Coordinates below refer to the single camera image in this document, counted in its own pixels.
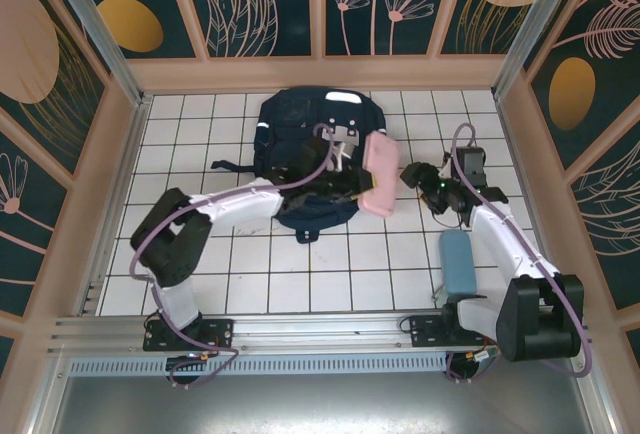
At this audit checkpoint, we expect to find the aluminium rail frame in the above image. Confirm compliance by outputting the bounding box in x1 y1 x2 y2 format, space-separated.
47 308 594 358

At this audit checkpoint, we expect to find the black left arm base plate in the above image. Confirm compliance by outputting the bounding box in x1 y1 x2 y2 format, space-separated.
143 317 236 353

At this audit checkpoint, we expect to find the grey slotted cable duct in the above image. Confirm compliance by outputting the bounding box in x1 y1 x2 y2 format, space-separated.
67 353 449 376

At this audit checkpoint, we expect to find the navy blue backpack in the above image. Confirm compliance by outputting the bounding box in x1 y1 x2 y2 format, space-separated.
209 85 387 245

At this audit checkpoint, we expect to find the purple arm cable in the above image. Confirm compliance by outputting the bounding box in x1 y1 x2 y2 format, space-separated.
447 123 596 384
129 123 351 389

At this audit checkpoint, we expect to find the blue glasses case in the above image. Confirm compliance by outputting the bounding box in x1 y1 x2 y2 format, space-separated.
438 229 477 299

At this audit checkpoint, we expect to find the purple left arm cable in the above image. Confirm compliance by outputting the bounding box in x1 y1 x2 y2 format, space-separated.
129 123 351 389

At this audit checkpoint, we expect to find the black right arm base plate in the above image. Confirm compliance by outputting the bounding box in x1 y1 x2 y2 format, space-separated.
409 314 500 350

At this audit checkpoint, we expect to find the aluminium side rail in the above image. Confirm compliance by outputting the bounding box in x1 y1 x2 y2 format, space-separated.
79 96 151 316
492 93 569 308

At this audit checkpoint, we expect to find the grey metal plate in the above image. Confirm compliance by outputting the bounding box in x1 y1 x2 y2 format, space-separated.
49 372 609 434

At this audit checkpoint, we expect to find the pink pencil case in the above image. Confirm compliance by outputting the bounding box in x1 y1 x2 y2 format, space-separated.
360 132 401 218

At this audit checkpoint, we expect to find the aluminium corner post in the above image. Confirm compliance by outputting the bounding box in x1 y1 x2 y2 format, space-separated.
39 0 151 108
492 0 589 100

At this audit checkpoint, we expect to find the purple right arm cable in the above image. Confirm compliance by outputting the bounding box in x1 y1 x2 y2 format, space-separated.
447 123 596 384

